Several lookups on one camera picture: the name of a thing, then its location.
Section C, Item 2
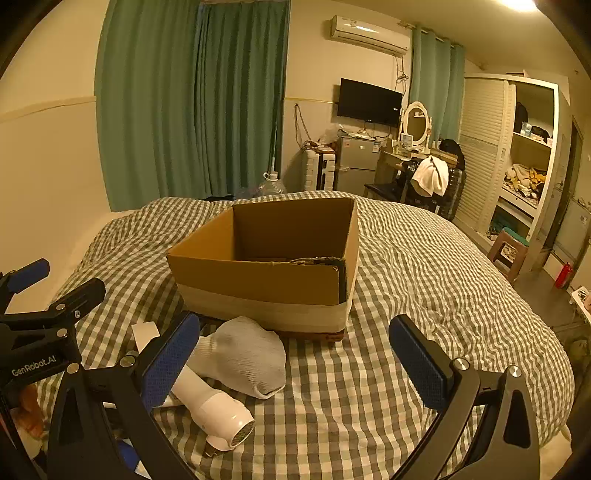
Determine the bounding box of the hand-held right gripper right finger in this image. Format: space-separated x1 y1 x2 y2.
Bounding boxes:
388 315 541 480

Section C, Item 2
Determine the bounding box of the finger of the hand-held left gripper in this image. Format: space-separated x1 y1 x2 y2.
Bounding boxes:
0 258 51 319
0 278 107 340

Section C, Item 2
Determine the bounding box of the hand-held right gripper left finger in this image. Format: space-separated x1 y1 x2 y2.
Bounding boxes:
46 311 201 480

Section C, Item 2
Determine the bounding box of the white printed packet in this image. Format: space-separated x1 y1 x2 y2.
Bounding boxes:
131 322 160 354

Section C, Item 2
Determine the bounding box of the white hair dryer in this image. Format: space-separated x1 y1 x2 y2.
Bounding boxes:
168 364 256 452

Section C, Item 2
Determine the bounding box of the white grey sock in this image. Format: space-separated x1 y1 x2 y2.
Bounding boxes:
189 316 287 400

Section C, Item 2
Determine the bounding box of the cardboard box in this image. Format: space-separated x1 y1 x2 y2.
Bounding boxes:
166 198 360 342

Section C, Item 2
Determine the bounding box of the grey white checked blanket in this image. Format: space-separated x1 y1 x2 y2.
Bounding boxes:
37 191 575 480

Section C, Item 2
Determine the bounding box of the small brown stool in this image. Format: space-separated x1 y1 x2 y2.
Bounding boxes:
487 231 529 284

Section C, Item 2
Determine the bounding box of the dark chair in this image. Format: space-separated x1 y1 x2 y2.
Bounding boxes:
364 159 458 217

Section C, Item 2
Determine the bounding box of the white towel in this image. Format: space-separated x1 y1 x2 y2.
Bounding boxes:
411 156 450 197

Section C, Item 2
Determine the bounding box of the wooden dressing table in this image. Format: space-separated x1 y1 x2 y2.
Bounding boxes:
376 148 444 195

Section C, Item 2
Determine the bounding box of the large clear water bottle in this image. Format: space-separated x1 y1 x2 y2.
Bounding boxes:
257 170 288 197

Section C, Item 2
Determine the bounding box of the pile of clothes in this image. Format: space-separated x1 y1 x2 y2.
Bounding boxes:
503 164 548 201

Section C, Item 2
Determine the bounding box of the silver small fridge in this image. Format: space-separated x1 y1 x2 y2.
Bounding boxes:
336 134 382 192

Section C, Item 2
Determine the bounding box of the black bag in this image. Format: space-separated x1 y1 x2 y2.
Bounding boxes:
438 138 466 169

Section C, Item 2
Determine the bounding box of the white suitcase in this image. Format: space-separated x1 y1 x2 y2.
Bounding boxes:
302 150 337 191

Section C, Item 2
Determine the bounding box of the white wardrobe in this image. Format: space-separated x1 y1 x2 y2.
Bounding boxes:
455 73 560 271

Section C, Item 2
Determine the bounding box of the white oval vanity mirror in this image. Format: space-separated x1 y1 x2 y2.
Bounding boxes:
401 102 432 148

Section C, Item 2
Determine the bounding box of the narrow green curtain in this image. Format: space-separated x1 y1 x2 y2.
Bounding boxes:
410 28 465 146

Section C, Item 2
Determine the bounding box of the white air conditioner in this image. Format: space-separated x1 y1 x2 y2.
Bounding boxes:
330 15 411 57

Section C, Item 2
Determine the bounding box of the black wall television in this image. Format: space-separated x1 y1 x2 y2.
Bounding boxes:
337 78 403 126

